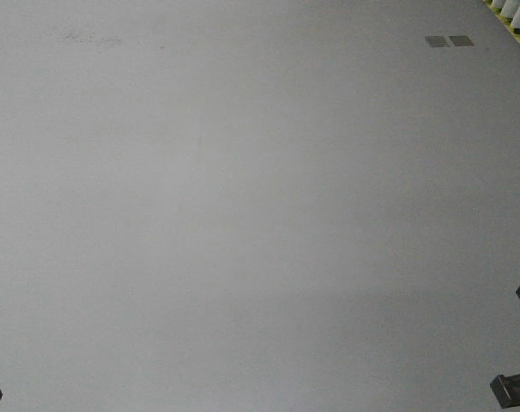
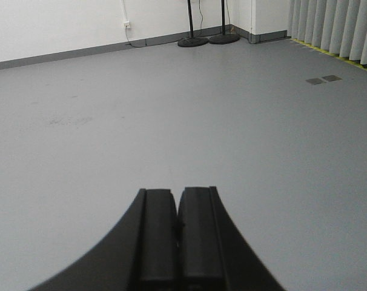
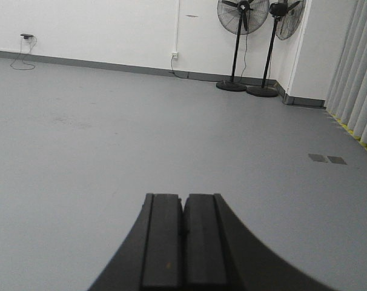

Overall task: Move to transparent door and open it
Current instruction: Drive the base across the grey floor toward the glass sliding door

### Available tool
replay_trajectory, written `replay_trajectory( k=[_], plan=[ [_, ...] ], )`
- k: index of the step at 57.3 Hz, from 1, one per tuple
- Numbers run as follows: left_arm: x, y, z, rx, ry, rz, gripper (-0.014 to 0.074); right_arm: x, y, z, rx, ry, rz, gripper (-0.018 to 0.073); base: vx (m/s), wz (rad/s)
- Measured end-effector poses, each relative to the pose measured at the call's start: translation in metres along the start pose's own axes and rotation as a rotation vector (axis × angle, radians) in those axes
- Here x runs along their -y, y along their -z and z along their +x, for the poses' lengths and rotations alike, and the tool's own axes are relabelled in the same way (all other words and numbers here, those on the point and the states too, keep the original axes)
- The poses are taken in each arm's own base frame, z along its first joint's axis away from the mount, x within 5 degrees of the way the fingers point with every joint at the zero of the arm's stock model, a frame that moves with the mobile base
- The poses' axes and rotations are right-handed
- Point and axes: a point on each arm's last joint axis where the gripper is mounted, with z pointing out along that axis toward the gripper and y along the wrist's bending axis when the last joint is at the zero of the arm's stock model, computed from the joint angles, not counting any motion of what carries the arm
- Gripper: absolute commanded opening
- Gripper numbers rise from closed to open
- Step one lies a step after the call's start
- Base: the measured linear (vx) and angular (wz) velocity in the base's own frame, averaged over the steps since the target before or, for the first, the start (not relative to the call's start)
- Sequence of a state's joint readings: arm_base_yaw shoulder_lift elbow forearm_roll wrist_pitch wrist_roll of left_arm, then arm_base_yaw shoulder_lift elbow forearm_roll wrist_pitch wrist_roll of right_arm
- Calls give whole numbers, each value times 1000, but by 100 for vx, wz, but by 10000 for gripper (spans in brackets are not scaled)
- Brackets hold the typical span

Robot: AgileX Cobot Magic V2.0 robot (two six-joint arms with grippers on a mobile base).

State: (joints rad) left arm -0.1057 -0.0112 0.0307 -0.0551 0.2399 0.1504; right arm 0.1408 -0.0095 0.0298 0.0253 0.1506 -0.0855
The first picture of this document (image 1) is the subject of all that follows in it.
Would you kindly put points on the grey floor tape patches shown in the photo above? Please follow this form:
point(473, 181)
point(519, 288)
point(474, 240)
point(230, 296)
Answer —
point(437, 41)

